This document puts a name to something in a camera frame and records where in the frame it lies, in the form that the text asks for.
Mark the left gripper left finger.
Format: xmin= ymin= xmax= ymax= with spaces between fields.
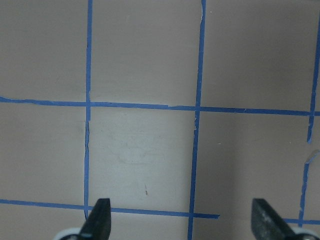
xmin=78 ymin=198 xmax=111 ymax=240

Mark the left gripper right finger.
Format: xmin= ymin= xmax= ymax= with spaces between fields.
xmin=251 ymin=198 xmax=296 ymax=240

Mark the brown paper table cover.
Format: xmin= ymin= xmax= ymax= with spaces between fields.
xmin=0 ymin=0 xmax=320 ymax=240

